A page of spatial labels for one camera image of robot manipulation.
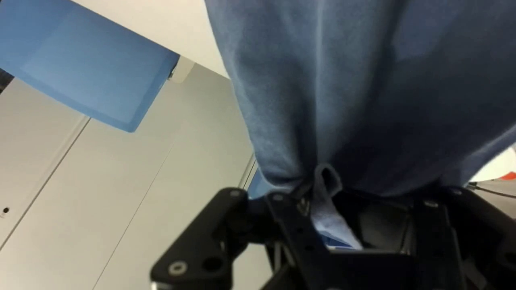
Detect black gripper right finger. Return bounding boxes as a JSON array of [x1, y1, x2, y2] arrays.
[[414, 186, 516, 290]]

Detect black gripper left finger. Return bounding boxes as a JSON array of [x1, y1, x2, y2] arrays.
[[151, 186, 339, 290]]

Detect blue t-shirt white print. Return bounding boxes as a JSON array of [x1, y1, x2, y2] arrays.
[[204, 0, 516, 249]]

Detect blue chair near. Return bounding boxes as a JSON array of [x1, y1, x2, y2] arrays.
[[0, 0, 180, 132]]

